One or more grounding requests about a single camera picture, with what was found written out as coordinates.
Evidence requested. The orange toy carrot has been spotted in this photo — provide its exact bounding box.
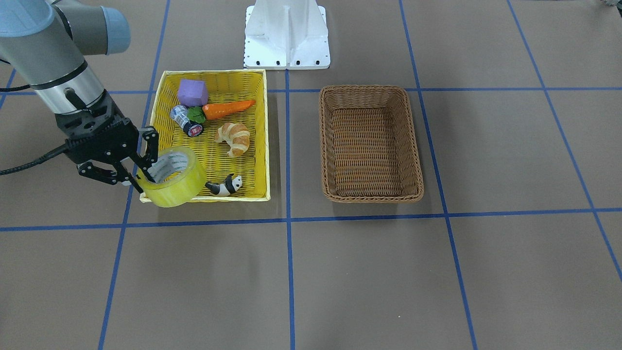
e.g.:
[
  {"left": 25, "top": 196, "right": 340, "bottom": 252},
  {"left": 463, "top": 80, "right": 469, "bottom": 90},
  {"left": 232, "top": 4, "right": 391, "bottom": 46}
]
[{"left": 187, "top": 100, "right": 256, "bottom": 123}]

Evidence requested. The toy croissant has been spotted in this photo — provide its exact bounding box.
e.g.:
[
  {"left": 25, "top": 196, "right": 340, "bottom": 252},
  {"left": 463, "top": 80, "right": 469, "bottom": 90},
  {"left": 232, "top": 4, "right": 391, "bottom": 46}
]
[{"left": 213, "top": 122, "right": 250, "bottom": 158}]

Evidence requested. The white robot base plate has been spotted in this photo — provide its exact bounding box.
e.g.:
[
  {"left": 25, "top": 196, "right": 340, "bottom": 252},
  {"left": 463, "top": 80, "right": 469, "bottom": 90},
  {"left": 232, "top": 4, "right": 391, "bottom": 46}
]
[{"left": 243, "top": 0, "right": 331, "bottom": 70}]

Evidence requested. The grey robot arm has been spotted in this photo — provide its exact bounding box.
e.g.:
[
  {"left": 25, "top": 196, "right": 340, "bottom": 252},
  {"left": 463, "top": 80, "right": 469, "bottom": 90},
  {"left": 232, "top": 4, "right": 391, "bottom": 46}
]
[{"left": 0, "top": 0, "right": 158, "bottom": 193}]

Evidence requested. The purple foam cube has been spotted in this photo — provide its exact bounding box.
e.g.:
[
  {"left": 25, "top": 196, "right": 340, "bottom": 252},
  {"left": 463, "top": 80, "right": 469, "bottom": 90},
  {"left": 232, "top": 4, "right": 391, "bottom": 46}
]
[{"left": 177, "top": 78, "right": 208, "bottom": 107}]

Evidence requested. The toy panda figure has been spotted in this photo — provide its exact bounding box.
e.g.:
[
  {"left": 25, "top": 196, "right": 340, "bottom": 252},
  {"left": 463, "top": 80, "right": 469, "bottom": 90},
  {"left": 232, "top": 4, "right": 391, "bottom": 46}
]
[{"left": 205, "top": 174, "right": 243, "bottom": 197}]

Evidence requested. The yellow clear tape roll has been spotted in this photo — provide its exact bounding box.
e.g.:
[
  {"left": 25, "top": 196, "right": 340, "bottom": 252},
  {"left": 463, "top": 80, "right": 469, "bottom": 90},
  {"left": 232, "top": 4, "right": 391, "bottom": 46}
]
[{"left": 136, "top": 146, "right": 207, "bottom": 208}]

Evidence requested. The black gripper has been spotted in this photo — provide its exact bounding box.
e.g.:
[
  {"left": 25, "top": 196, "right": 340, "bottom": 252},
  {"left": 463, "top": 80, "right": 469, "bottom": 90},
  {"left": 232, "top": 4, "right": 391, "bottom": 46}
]
[{"left": 55, "top": 89, "right": 158, "bottom": 193}]

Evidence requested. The brown wicker basket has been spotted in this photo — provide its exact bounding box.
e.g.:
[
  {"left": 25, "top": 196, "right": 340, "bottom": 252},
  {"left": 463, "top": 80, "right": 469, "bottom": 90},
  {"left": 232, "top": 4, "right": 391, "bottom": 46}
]
[{"left": 318, "top": 85, "right": 425, "bottom": 204}]

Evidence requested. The yellow woven basket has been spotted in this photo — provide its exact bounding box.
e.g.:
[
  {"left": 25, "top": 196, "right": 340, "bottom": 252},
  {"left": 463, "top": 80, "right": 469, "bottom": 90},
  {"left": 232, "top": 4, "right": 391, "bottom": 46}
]
[{"left": 150, "top": 69, "right": 271, "bottom": 202}]

